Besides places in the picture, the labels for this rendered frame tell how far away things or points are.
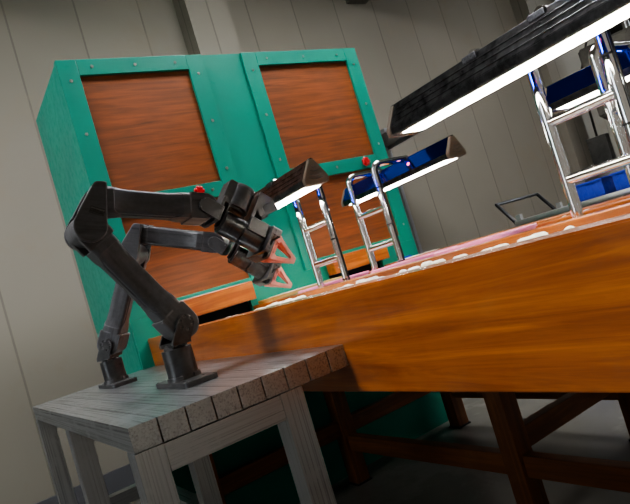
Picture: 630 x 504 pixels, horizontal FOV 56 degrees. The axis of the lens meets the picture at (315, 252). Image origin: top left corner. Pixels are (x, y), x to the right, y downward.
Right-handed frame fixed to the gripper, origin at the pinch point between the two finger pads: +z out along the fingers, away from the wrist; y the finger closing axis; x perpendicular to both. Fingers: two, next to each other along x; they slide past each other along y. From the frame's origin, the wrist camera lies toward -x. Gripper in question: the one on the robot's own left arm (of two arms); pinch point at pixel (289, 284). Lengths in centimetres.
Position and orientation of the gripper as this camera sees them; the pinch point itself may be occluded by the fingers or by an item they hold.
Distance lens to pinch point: 175.6
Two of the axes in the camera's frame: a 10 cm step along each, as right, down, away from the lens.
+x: -3.2, 8.6, -3.9
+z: 7.9, 4.7, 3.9
